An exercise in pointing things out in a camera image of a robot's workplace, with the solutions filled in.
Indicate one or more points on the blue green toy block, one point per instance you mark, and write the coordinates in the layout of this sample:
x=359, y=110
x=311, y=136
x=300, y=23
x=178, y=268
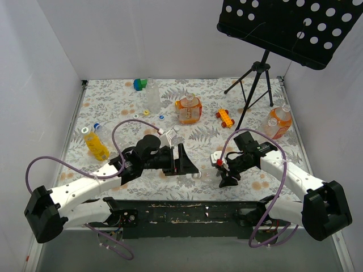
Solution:
x=139, y=84

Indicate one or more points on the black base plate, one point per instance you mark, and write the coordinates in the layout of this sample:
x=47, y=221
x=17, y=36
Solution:
x=151, y=219

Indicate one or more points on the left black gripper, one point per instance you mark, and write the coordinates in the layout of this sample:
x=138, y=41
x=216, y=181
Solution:
x=172, y=161

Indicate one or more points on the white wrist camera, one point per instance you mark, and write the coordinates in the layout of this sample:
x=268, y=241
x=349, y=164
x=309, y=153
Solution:
x=217, y=160
x=166, y=137

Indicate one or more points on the clear bottle blue cap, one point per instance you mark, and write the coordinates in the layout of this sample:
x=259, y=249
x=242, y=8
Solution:
x=105, y=136

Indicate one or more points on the clear ribbed plastic bottle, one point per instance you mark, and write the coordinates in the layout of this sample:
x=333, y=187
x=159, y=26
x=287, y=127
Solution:
x=209, y=176

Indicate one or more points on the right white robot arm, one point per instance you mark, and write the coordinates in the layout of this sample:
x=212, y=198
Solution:
x=321, y=209

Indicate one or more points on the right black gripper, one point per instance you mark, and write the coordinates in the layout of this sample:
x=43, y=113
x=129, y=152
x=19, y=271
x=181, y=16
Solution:
x=224, y=177

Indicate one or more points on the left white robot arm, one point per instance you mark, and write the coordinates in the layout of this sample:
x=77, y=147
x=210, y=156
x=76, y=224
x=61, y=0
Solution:
x=50, y=211

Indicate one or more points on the clear Pocari Sweat bottle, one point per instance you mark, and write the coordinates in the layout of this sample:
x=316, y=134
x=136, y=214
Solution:
x=153, y=96

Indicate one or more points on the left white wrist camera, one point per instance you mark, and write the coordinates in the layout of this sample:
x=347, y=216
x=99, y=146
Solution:
x=166, y=137

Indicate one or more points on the orange label tea bottle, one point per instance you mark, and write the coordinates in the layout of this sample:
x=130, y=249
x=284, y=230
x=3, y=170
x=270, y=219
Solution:
x=188, y=109

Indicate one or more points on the black music stand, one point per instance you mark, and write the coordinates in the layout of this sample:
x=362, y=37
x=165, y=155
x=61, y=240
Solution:
x=306, y=32

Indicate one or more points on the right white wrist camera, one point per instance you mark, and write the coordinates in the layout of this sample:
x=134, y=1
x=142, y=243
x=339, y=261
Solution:
x=217, y=160

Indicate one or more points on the yellow juice bottle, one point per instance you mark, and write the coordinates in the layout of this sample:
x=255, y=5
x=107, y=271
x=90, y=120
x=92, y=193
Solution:
x=94, y=144

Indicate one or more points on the small clear bottle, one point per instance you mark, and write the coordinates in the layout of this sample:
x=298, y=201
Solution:
x=270, y=127

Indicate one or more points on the floral table mat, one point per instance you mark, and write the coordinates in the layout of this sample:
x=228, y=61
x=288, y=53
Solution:
x=112, y=103

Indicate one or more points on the orange toy car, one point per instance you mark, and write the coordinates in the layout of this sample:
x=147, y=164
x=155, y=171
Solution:
x=223, y=115

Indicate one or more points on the orange soda bottle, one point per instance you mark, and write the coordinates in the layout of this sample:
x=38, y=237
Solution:
x=284, y=120

